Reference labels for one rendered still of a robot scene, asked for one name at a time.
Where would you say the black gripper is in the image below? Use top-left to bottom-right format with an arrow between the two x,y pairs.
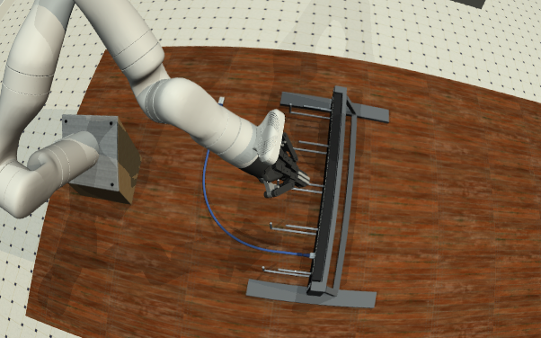
239,132 -> 310,198

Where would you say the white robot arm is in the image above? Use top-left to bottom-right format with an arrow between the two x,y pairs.
0,0 -> 285,219

